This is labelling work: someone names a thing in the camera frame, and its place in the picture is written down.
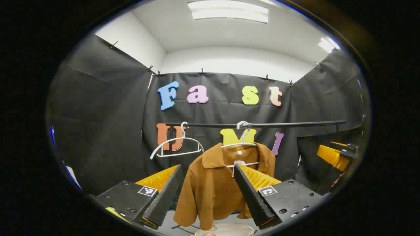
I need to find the large ceiling light panel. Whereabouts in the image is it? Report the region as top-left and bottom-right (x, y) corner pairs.
(188, 0), (269, 24)

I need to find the row of small backdrop clips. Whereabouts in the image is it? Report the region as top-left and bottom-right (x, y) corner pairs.
(110, 41), (320, 86)

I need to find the small ceiling light panel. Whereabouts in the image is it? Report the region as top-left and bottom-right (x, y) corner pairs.
(318, 37), (342, 53)

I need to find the brown collared shirt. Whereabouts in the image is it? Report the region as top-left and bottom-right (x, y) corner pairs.
(173, 142), (276, 231)

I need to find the black backdrop cloth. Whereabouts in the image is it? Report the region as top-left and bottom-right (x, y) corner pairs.
(48, 33), (369, 197)

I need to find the black clothes rack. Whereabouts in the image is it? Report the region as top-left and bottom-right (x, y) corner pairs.
(166, 120), (347, 230)

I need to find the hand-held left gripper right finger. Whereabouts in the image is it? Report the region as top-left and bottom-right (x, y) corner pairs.
(232, 163), (325, 230)

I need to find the round beige laundry hamper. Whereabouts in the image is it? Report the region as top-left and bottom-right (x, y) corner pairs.
(194, 222), (256, 236)

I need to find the white plastic clothes hanger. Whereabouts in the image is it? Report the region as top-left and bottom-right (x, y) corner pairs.
(150, 121), (204, 160)
(220, 128), (260, 177)

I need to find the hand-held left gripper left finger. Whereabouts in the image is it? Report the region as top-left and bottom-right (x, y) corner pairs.
(89, 164), (183, 230)

